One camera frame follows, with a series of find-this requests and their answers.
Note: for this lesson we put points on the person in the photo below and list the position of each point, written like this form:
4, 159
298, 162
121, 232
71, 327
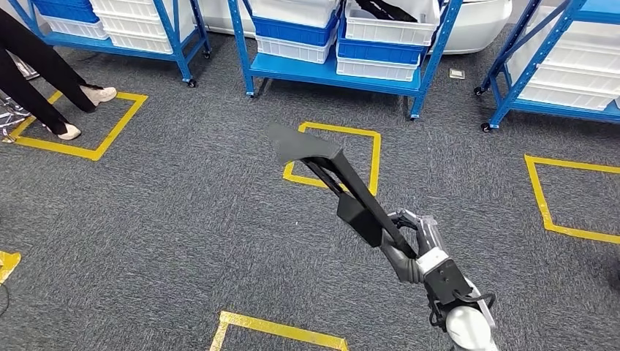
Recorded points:
29, 58

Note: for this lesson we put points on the metal floor socket plate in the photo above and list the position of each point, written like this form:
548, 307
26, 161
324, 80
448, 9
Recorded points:
457, 73

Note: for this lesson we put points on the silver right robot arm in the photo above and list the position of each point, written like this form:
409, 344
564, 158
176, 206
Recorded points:
467, 329

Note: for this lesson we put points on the yellow floor tape square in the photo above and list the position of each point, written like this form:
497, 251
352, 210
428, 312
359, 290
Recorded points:
138, 97
8, 264
375, 164
536, 189
271, 328

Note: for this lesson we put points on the black plastic car trim part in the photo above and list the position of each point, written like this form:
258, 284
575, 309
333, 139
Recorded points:
300, 145
387, 10

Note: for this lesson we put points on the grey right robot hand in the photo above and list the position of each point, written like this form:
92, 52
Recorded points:
428, 237

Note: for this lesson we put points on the blue steel shelf rack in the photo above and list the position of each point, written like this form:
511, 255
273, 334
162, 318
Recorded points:
562, 110
329, 75
180, 57

